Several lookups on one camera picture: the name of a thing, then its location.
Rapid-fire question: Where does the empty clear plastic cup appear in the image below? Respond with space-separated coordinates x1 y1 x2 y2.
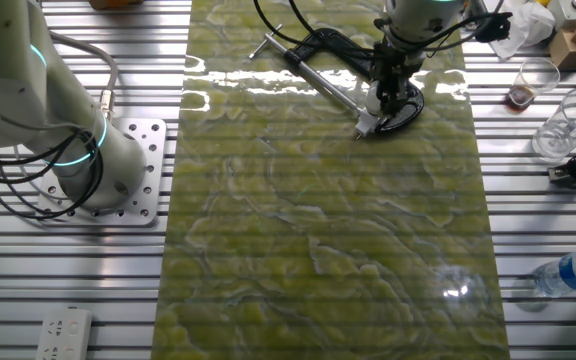
531 87 576 165

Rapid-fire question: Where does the small brown cardboard box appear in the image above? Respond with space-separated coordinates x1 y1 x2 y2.
548 28 576 71

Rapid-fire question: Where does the black base cable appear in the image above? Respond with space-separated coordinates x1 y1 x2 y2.
0 130 82 184
0 127 105 221

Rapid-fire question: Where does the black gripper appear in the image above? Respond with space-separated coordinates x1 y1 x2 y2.
370 42 425 119

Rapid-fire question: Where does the grey cable with metal connector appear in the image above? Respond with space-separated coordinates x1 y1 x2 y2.
49 30 120 122

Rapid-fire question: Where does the green marble pattern mat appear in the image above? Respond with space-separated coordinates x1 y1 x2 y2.
150 0 512 360

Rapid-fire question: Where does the white power strip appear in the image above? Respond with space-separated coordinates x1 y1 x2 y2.
35 307 94 360

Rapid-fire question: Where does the clear water bottle blue label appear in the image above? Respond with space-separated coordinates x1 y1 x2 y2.
531 246 576 299

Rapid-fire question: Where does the black C-clamp with steel screw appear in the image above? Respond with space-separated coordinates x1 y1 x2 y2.
247 23 425 134

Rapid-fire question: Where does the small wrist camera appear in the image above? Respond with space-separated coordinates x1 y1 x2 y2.
473 10 514 44

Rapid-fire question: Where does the white round light bulb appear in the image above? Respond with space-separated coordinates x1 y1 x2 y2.
365 79 384 115

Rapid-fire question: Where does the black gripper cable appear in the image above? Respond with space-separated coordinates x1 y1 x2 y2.
252 0 377 54
287 0 379 54

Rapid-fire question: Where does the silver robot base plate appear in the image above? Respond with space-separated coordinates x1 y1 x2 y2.
35 117 168 227

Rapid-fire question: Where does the crumpled white plastic bag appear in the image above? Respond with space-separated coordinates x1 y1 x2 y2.
487 0 557 60

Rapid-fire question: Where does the plastic cup with dark liquid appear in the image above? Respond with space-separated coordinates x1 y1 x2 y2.
505 56 562 113

